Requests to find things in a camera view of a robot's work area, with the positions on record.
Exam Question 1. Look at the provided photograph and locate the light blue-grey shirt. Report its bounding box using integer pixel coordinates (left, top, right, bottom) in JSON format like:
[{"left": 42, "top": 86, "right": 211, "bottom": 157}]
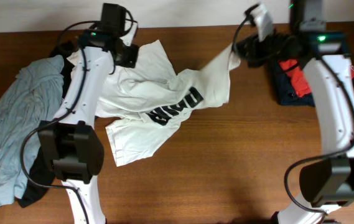
[{"left": 0, "top": 55, "right": 64, "bottom": 206}]

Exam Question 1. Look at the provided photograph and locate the black t-shirt white logo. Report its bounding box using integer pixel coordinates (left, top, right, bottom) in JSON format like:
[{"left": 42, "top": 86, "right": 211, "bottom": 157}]
[{"left": 17, "top": 46, "right": 74, "bottom": 208}]

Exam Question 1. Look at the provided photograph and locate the navy folded garment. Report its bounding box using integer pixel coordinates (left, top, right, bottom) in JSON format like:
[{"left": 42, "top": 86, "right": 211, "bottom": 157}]
[{"left": 268, "top": 39, "right": 354, "bottom": 108}]

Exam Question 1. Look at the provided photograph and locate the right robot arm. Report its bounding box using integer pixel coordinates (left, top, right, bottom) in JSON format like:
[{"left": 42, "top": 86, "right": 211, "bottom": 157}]
[{"left": 233, "top": 1, "right": 354, "bottom": 224}]

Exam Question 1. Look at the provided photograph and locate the white t-shirt black print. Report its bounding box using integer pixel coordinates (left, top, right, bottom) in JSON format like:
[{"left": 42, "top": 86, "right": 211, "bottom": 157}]
[{"left": 66, "top": 39, "right": 241, "bottom": 167}]

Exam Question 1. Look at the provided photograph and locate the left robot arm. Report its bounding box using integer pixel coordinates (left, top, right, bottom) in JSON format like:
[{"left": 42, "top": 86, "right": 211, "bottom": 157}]
[{"left": 38, "top": 3, "right": 139, "bottom": 223}]

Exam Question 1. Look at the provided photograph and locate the red folded shirt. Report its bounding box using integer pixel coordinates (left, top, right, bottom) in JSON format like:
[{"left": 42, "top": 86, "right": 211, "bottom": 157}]
[{"left": 278, "top": 59, "right": 354, "bottom": 98}]

